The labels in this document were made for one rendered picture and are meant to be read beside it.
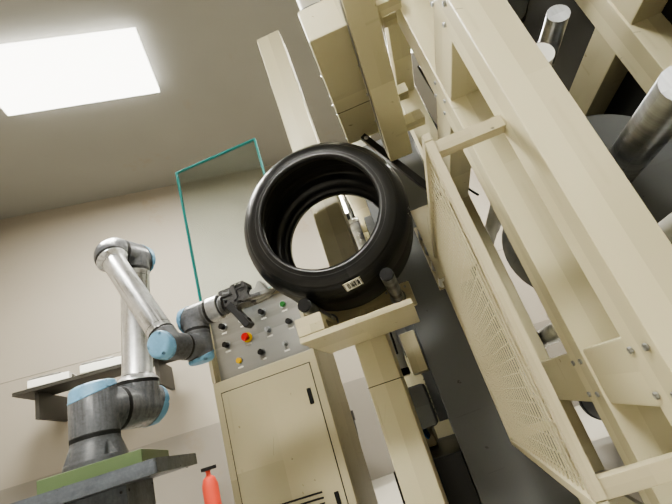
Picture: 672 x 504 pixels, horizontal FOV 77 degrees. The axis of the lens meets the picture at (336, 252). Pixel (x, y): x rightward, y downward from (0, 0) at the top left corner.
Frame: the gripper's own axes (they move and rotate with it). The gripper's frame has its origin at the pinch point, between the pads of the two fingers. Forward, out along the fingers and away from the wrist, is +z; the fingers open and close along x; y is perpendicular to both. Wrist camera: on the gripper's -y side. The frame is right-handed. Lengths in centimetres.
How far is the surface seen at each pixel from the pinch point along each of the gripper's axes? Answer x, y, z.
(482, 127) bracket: -60, -5, 71
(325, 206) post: 25, 38, 25
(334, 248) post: 25.3, 17.6, 22.6
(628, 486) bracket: -60, -70, 64
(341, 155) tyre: -13, 33, 40
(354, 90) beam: -8, 61, 54
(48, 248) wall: 204, 214, -299
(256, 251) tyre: -12.1, 11.5, 1.9
